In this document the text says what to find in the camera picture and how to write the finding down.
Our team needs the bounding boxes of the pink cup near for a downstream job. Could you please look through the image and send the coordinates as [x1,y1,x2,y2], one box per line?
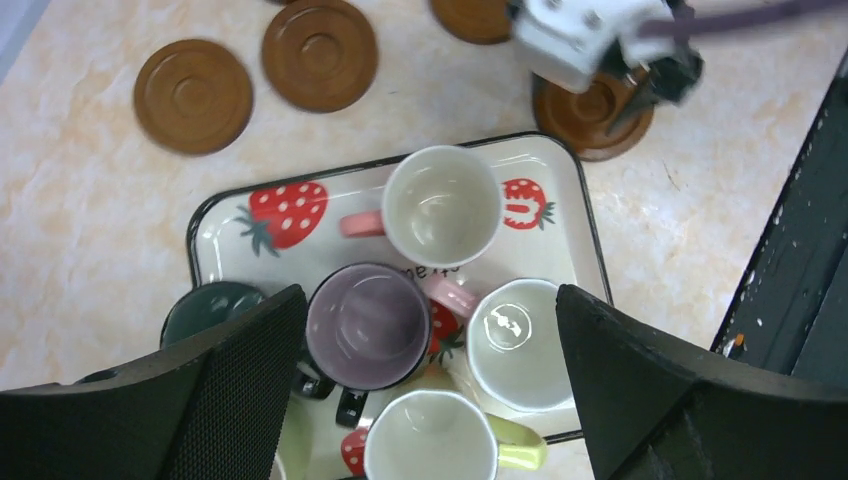
[422,277,573,413]

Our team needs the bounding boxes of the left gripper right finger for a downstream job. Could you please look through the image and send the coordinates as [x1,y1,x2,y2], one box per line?
[556,285,847,479]

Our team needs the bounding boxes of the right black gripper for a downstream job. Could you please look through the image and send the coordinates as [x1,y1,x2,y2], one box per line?
[599,41,705,135]

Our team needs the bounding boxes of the brown coaster one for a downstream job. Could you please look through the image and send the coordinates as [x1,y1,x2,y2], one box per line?
[133,39,254,156]

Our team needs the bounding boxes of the brown coaster three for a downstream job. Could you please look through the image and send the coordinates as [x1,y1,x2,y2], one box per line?
[261,0,379,113]

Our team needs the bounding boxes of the brown coaster four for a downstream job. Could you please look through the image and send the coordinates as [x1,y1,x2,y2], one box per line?
[531,73,655,162]

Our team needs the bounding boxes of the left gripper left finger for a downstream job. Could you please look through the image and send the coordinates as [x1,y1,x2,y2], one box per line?
[1,285,307,479]

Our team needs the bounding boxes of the dark green cup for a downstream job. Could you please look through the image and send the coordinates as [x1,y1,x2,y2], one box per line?
[159,281,267,349]

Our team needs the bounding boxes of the purple cup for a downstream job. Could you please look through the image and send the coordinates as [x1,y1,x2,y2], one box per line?
[292,262,432,399]

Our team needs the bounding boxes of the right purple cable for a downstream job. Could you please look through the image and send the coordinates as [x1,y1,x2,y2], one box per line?
[639,0,848,40]

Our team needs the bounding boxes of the strawberry print tray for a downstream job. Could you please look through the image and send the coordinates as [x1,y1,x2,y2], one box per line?
[187,132,611,479]

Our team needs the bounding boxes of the pink cup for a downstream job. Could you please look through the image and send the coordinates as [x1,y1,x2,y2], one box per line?
[422,277,573,413]
[339,145,504,269]

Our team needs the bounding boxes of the brown coaster two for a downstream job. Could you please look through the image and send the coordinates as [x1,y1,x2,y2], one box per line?
[429,0,511,45]

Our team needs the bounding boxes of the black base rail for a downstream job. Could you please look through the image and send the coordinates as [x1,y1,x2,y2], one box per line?
[711,62,847,388]

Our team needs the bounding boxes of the pink cup far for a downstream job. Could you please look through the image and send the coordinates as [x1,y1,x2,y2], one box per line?
[339,145,504,269]

